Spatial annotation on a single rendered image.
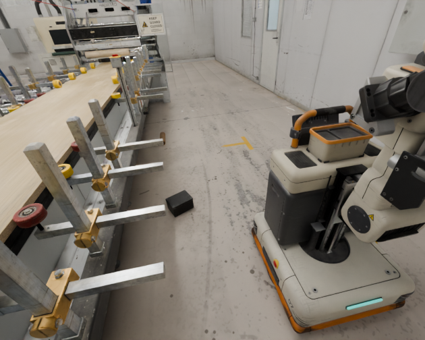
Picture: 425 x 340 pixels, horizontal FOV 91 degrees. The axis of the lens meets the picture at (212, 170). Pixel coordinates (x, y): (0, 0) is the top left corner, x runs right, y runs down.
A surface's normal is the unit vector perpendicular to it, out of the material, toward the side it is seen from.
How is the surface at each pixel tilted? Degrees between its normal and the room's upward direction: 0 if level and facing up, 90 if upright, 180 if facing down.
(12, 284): 90
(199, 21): 90
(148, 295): 0
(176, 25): 90
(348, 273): 0
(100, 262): 0
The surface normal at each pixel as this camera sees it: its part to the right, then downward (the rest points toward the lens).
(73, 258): -0.06, -0.82
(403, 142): -0.98, 0.16
